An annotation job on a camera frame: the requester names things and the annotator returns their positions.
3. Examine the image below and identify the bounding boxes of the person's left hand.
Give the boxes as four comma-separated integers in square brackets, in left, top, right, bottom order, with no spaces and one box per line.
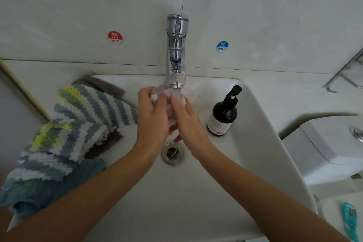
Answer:
[136,86,175,160]

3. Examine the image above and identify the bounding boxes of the person's right hand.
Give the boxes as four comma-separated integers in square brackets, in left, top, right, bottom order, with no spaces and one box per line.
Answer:
[170,93,215,157]

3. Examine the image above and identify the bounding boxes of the pink white striped cloth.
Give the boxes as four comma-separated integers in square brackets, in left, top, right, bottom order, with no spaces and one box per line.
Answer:
[150,84,196,126]

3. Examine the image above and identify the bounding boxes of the brown cloth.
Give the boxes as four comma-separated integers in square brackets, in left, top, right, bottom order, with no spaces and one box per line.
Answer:
[73,76,127,159]

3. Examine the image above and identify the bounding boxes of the white ceramic sink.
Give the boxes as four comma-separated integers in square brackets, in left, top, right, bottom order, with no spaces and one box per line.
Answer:
[7,74,318,242]

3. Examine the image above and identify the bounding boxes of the blue stained cloth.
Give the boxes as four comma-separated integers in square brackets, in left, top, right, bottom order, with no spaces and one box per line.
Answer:
[0,158,107,217]

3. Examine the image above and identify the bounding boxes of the person's left forearm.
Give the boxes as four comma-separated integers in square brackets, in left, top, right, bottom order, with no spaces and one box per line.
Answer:
[0,148,162,242]

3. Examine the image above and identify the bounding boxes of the person's right forearm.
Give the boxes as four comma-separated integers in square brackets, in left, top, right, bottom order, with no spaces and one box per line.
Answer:
[195,145,349,242]

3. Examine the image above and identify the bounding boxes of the metal sink drain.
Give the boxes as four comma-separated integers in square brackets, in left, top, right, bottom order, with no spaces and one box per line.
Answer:
[161,141,185,165]

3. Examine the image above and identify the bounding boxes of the black pump soap bottle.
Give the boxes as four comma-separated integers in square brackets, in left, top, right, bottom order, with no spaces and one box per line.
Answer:
[206,85,243,137]

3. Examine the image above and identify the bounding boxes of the chrome faucet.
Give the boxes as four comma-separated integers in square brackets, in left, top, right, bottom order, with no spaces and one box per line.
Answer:
[164,14,189,90]

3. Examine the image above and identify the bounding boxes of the blue round sticker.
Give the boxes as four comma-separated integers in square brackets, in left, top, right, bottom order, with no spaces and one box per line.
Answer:
[216,40,230,53]

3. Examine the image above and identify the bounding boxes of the red round sticker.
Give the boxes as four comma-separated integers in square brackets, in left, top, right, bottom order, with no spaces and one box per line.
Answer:
[108,31,123,45]

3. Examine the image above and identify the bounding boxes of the white toilet tank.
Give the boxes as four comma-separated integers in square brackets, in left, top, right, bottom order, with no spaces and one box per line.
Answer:
[282,115,363,186]

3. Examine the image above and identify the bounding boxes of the chrome flush button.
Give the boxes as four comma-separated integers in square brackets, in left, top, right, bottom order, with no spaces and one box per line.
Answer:
[349,127,363,141]

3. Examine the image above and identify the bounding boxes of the white toilet lid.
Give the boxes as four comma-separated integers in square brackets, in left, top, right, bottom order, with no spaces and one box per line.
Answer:
[318,194,363,242]

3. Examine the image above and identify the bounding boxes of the teal tube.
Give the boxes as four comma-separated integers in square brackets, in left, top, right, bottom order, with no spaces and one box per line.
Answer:
[341,202,360,242]

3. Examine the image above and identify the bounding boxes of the metal wall shelf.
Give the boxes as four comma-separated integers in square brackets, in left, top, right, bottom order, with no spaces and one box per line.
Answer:
[323,47,363,93]

